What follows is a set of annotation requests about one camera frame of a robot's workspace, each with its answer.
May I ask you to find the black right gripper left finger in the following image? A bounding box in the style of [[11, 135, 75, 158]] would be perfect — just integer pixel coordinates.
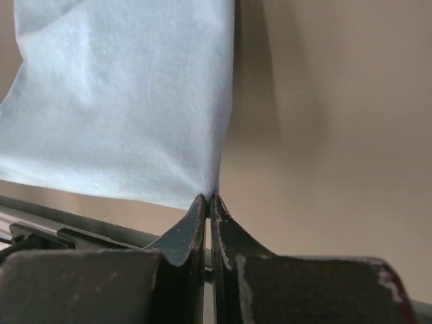
[[1, 196, 206, 323]]

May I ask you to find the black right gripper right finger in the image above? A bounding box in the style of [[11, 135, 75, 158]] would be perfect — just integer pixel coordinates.
[[211, 195, 418, 323]]

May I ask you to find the light blue t-shirt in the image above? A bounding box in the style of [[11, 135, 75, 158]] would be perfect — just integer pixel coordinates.
[[1, 1, 235, 209]]

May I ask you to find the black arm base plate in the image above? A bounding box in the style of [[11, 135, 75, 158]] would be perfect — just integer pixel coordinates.
[[1, 223, 139, 262]]

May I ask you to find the grey aluminium frame rail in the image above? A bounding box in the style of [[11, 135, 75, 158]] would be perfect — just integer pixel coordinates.
[[1, 195, 431, 323]]

